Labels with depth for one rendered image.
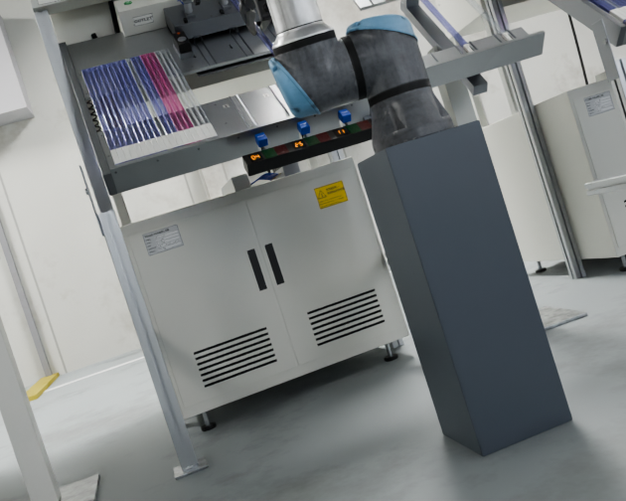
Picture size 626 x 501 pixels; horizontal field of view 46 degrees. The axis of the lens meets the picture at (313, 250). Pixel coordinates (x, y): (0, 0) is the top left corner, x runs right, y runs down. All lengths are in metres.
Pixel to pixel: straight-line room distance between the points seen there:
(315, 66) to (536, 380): 0.66
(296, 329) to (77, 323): 3.43
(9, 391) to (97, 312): 3.49
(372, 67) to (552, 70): 5.16
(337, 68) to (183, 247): 0.92
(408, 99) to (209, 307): 1.00
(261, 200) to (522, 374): 1.04
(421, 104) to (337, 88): 0.15
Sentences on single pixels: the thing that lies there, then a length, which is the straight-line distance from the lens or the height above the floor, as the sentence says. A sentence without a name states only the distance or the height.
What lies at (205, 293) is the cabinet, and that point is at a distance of 2.08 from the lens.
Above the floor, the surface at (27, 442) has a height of 0.18.
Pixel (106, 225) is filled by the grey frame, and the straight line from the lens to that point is 1.77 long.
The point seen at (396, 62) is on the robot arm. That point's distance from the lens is 1.32.
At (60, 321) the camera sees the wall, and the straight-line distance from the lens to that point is 5.43.
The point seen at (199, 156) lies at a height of 0.70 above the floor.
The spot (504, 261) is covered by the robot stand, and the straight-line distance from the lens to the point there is 1.31.
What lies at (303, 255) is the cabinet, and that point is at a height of 0.39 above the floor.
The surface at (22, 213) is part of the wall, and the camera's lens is 5.47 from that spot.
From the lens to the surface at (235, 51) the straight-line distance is 2.19.
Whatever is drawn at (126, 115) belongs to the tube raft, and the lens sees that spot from 1.96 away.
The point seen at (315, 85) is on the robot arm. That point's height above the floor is 0.69.
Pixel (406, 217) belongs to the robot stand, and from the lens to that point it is 1.25.
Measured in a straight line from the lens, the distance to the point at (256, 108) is 1.92.
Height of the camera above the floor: 0.47
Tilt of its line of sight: 2 degrees down
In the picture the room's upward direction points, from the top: 18 degrees counter-clockwise
